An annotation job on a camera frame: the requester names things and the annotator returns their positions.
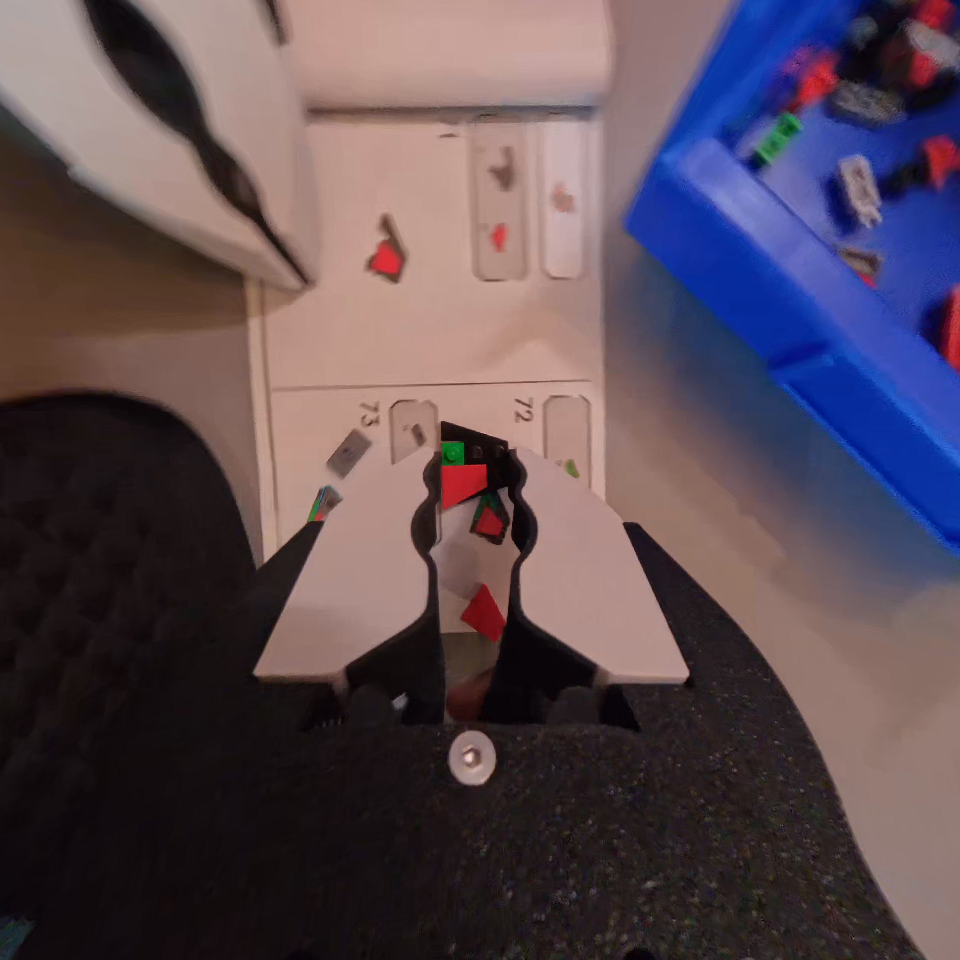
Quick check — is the red sloped brick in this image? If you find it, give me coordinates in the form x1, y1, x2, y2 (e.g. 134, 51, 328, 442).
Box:
459, 583, 509, 644

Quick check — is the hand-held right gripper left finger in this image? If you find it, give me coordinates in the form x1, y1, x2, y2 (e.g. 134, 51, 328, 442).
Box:
253, 450, 445, 684

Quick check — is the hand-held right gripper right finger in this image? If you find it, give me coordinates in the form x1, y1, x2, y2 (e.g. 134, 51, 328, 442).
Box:
491, 448, 690, 685

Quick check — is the black and red brick assembly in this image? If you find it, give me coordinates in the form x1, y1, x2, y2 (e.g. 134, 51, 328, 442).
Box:
438, 421, 520, 511

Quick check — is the pile of loose toy bricks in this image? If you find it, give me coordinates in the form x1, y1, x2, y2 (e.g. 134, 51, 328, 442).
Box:
738, 0, 960, 376

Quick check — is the blue bin with divider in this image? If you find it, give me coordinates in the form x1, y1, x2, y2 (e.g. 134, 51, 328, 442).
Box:
624, 0, 960, 560

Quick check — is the grey flat brick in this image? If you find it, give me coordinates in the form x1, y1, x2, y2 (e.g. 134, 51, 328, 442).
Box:
327, 429, 374, 480

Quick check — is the white building instruction booklet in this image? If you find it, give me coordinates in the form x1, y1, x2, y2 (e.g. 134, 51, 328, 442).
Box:
247, 0, 618, 594

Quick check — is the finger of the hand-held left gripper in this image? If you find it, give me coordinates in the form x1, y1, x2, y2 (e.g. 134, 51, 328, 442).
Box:
0, 0, 309, 295
123, 0, 318, 286

